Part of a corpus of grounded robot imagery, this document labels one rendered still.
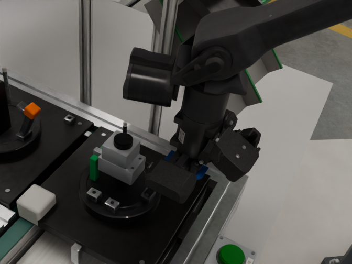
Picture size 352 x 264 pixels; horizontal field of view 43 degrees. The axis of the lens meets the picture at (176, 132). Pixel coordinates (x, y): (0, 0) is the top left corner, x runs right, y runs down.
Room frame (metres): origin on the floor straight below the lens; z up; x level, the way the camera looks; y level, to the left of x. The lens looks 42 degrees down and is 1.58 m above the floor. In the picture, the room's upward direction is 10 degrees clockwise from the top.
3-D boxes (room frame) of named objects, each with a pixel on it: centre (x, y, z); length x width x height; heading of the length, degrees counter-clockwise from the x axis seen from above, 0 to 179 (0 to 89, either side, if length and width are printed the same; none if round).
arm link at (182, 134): (0.46, -0.03, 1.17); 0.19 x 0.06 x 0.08; 160
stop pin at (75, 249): (0.38, 0.12, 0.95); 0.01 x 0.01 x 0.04; 70
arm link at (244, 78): (0.46, -0.03, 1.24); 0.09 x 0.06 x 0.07; 89
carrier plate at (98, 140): (0.49, 0.08, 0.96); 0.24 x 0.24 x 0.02; 70
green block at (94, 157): (0.50, 0.12, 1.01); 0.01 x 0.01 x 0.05; 70
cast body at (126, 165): (0.50, 0.09, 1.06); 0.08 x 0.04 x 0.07; 70
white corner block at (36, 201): (0.44, 0.20, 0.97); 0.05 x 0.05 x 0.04; 70
